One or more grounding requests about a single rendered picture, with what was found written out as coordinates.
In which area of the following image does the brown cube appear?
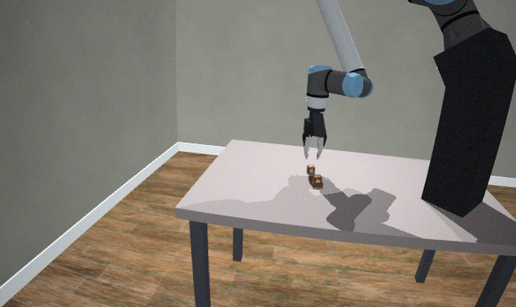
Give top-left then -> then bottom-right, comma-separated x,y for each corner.
306,165 -> 315,174
313,174 -> 322,183

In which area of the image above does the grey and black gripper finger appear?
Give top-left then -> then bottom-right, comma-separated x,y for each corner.
317,135 -> 326,159
302,128 -> 311,159

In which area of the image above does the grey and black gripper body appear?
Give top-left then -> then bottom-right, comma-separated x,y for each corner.
304,107 -> 325,137

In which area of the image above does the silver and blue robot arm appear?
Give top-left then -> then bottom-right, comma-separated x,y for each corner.
305,0 -> 492,138

